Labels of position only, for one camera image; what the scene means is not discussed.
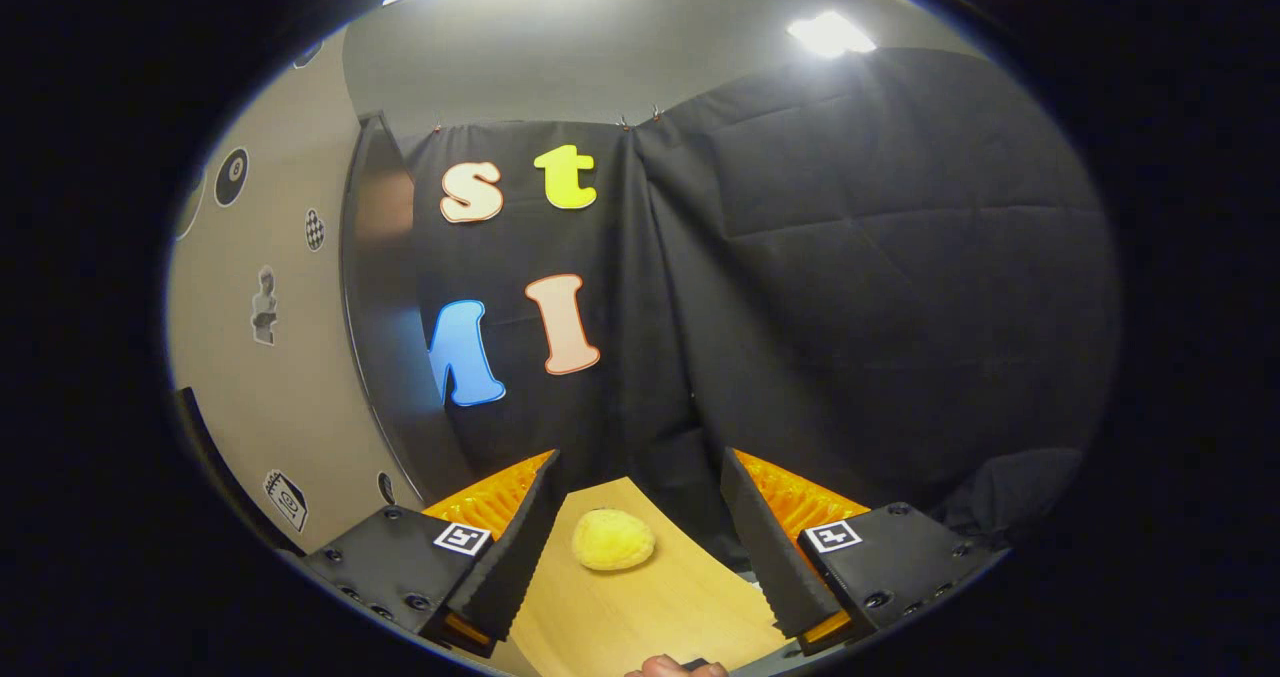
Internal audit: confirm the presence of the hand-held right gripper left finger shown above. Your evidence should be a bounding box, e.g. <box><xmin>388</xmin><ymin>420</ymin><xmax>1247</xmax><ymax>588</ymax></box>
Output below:
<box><xmin>300</xmin><ymin>449</ymin><xmax>569</xmax><ymax>658</ymax></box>

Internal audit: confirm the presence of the grey cabinet door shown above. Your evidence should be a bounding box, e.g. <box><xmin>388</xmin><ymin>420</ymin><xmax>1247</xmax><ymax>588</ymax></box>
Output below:
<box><xmin>165</xmin><ymin>32</ymin><xmax>426</xmax><ymax>558</ymax></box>

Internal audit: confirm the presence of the dark grey cabinet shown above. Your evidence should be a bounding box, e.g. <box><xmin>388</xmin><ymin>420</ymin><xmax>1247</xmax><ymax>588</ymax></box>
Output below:
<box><xmin>338</xmin><ymin>112</ymin><xmax>476</xmax><ymax>503</ymax></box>

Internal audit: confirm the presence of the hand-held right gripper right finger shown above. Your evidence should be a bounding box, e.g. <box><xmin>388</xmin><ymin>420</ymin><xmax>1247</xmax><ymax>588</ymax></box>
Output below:
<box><xmin>720</xmin><ymin>447</ymin><xmax>1006</xmax><ymax>656</ymax></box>

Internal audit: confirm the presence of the black backdrop cloth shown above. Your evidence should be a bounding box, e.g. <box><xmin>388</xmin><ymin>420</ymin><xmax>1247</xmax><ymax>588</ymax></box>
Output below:
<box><xmin>400</xmin><ymin>47</ymin><xmax>1121</xmax><ymax>548</ymax></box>

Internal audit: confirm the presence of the yellow foam ball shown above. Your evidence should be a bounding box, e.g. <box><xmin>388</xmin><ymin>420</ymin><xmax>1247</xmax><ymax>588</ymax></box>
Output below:
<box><xmin>572</xmin><ymin>508</ymin><xmax>657</xmax><ymax>572</ymax></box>

